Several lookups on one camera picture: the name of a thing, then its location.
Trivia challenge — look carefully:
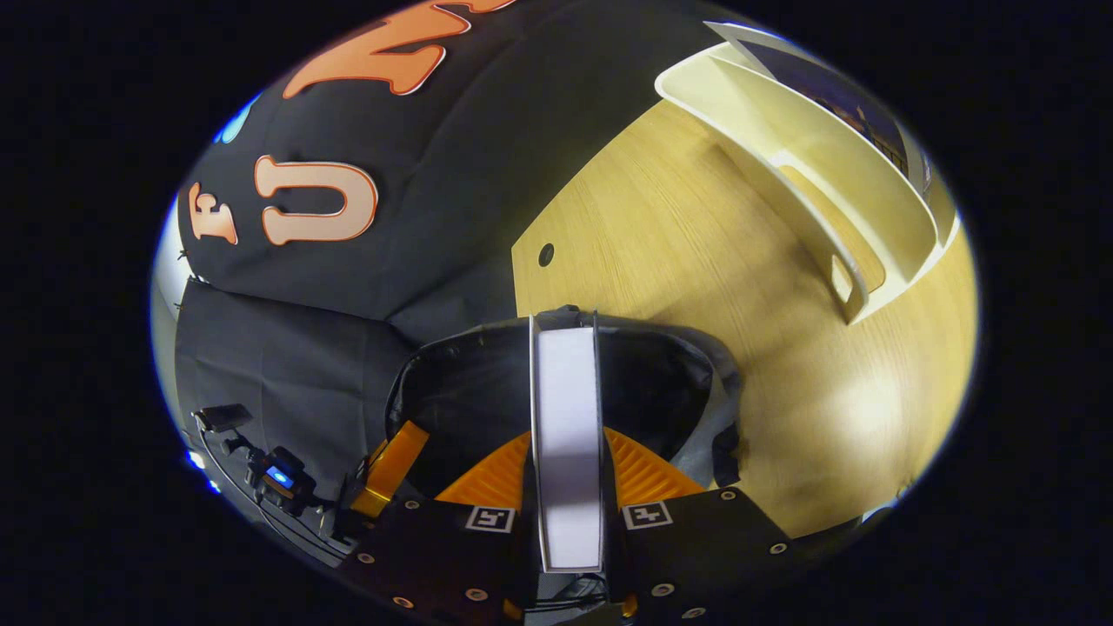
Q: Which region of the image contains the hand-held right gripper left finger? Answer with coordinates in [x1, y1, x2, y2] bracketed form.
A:
[335, 430, 536, 623]

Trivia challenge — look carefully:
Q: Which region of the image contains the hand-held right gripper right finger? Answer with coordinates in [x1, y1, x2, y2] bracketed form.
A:
[602, 426, 798, 623]

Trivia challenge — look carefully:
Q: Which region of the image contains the grey schoolbag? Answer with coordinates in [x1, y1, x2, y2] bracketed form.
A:
[385, 304, 745, 524]

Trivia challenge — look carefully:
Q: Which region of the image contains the black cover book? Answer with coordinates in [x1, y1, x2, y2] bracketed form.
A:
[529, 315, 607, 575]

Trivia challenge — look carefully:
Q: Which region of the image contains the white plastic bookshelf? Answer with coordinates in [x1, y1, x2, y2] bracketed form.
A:
[654, 22, 962, 325]

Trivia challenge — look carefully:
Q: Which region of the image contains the black backdrop cloth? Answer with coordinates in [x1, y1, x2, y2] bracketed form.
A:
[174, 0, 724, 544]

